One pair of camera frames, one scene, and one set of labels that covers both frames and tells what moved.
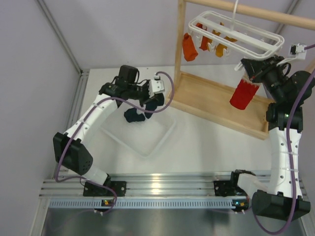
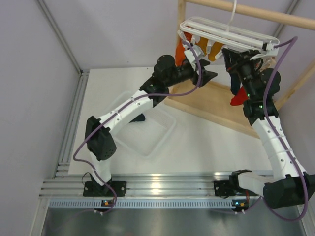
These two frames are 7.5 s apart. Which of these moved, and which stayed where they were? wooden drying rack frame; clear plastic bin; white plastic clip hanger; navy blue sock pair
Moved: white plastic clip hanger; navy blue sock pair
Stayed: clear plastic bin; wooden drying rack frame
